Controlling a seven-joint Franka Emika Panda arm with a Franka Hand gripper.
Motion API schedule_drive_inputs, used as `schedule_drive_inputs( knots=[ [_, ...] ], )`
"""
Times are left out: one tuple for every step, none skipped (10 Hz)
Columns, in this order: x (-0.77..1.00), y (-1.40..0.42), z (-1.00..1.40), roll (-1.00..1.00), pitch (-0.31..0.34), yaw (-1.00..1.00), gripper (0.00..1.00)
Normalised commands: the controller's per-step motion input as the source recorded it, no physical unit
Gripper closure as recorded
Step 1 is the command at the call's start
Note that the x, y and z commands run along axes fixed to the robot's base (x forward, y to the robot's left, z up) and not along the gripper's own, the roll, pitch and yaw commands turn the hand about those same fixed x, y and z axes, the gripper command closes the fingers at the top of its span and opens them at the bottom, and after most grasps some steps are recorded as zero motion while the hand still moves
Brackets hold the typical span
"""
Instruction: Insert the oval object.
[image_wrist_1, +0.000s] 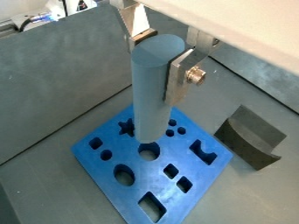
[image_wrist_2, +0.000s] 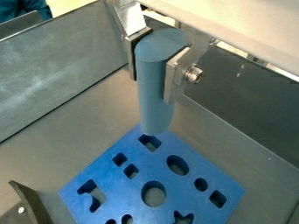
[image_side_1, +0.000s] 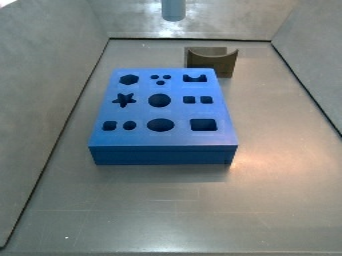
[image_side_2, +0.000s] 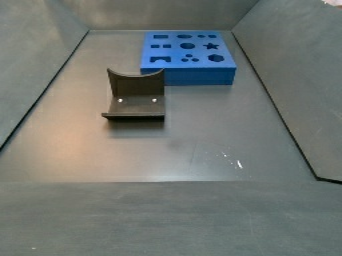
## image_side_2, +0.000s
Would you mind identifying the blue shape sorter block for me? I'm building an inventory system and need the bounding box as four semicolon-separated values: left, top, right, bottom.
140;31;236;86

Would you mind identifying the black curved holder bracket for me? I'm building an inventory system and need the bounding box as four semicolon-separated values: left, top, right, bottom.
102;69;166;120

